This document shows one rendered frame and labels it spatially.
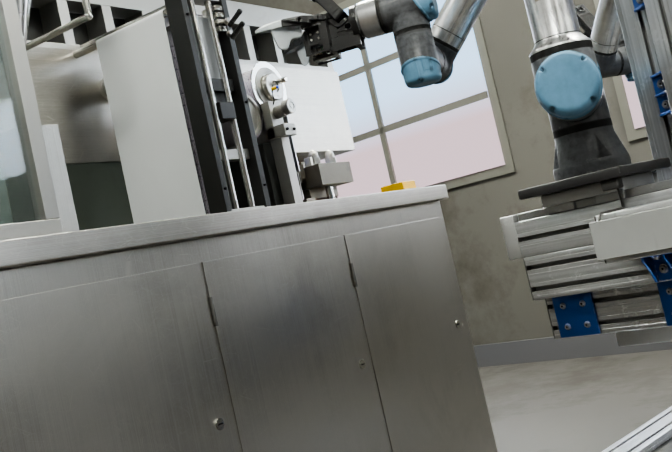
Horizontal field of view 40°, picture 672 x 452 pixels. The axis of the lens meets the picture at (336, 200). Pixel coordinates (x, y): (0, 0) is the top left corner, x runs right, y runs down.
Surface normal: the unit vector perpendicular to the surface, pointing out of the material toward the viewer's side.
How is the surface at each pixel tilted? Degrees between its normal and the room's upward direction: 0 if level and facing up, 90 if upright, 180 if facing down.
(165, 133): 90
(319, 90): 90
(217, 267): 90
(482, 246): 90
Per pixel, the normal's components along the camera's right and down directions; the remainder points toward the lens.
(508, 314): -0.68, 0.11
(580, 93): -0.28, 0.14
